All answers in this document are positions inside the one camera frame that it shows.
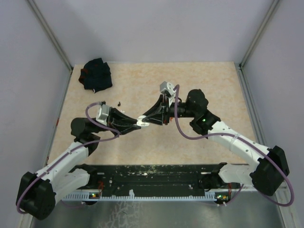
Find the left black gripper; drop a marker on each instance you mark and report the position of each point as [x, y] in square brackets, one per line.
[116, 118]

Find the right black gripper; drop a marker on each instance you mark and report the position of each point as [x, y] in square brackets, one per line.
[163, 117]

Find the white charging case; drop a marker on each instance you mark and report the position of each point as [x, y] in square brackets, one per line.
[142, 121]

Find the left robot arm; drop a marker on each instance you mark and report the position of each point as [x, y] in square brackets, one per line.
[41, 191]

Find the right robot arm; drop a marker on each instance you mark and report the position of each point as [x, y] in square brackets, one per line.
[265, 167]

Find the dark crumpled cloth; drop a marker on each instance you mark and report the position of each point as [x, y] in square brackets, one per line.
[96, 75]

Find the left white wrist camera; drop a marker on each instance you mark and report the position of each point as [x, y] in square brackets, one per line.
[103, 113]

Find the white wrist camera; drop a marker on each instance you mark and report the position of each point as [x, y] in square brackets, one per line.
[167, 90]
[103, 113]

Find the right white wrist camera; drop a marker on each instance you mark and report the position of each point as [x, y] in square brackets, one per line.
[167, 90]

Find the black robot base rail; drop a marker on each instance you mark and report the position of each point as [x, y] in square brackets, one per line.
[155, 180]

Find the right aluminium frame post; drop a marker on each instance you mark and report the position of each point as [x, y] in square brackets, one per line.
[259, 33]

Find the aluminium frame post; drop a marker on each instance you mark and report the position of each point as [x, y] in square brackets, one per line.
[259, 33]
[49, 33]

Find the white cable duct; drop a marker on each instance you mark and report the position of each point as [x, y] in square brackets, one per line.
[92, 196]

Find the left aluminium frame post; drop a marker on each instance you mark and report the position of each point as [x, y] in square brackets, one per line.
[49, 33]

